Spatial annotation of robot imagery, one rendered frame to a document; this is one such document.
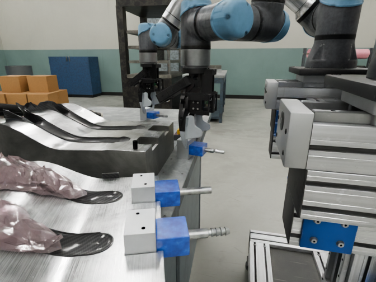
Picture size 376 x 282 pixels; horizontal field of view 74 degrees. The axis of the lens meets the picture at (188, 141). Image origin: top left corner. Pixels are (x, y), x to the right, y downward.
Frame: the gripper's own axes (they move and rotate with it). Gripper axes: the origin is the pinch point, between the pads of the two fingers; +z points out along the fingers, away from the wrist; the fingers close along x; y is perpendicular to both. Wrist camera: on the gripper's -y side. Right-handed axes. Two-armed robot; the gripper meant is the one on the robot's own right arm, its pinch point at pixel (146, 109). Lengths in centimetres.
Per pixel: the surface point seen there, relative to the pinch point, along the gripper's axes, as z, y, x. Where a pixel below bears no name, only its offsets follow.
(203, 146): 1, 44, -30
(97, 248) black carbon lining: 0, 50, -72
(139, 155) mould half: -3, 40, -52
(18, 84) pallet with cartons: 26, -442, 167
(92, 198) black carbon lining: 0, 40, -64
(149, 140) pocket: -4, 36, -43
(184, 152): 3, 39, -32
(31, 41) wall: -68, -727, 370
